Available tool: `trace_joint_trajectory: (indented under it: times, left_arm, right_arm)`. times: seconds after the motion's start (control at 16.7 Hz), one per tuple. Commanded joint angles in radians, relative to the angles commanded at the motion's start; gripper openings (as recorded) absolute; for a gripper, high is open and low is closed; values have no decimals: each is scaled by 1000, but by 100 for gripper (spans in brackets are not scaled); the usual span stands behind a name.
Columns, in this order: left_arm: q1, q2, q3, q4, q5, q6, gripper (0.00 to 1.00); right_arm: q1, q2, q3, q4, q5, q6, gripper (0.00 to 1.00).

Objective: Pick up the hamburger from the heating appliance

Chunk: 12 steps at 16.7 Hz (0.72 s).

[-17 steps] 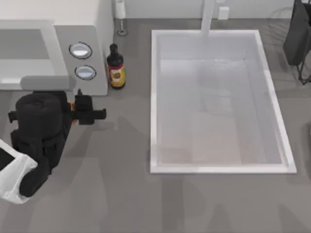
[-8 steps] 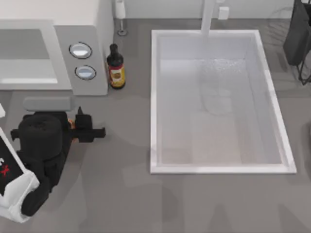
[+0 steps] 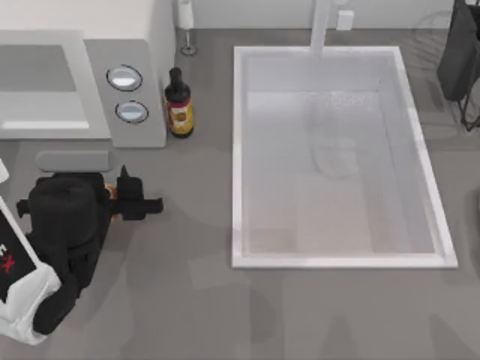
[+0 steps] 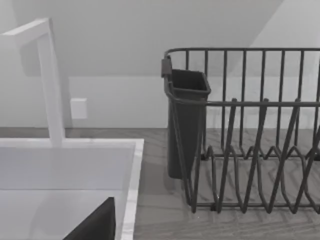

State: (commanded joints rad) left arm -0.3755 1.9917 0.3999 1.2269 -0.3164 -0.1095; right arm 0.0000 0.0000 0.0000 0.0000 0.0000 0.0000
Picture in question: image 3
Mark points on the small orange brown item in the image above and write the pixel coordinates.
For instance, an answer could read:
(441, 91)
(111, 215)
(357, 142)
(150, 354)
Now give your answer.
(111, 192)

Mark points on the small round microwave knob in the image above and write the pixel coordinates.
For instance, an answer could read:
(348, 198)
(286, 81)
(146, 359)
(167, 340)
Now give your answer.
(131, 111)

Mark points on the tall white tap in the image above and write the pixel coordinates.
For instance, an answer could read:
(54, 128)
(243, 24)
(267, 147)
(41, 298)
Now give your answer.
(324, 26)

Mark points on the dark bottle with yellow label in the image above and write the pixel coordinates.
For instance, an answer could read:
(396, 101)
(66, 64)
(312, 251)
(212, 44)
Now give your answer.
(180, 108)

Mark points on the white stick with metal base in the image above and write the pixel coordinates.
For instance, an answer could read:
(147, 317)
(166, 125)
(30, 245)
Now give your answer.
(186, 18)

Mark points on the small white wall box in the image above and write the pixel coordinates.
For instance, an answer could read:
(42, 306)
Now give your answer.
(345, 19)

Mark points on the large round microwave knob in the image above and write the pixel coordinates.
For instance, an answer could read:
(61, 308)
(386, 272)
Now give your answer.
(124, 77)

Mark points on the pale grey rounded box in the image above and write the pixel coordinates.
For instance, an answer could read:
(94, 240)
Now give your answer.
(75, 162)

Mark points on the black rack with thin legs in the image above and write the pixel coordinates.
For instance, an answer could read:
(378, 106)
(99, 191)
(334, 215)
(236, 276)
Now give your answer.
(459, 56)

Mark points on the white sink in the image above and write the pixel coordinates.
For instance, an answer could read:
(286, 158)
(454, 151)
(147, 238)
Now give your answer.
(337, 157)

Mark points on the pale microwave door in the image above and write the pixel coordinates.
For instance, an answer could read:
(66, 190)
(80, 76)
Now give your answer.
(41, 93)

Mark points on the pale microwave oven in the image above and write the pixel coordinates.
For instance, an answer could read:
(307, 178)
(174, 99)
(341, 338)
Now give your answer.
(123, 56)

